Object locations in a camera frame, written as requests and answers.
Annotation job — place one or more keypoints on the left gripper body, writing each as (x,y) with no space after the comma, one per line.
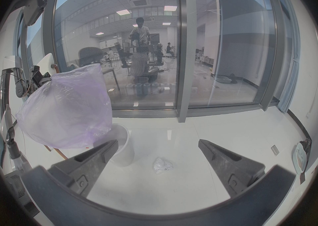
(42,80)

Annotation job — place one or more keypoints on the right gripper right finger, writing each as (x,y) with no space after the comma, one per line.
(231,167)

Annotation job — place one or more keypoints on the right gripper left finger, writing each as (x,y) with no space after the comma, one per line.
(94,162)

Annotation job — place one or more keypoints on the purple plastic bag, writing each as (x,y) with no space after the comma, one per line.
(64,108)

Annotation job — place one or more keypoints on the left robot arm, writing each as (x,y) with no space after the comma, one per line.
(19,90)

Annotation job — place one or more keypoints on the white trash bin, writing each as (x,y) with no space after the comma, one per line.
(124,155)

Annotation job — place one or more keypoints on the white wooden chair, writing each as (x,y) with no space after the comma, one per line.
(47,62)

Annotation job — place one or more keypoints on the crumpled white paper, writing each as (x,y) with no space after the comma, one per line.
(162,165)

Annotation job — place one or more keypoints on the pale green round dish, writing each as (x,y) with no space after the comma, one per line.
(301,156)

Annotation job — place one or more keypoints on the window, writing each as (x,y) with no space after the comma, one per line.
(185,70)

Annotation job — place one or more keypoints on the blue-grey curtain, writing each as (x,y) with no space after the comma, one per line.
(289,70)

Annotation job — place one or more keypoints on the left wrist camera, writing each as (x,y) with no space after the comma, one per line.
(33,69)

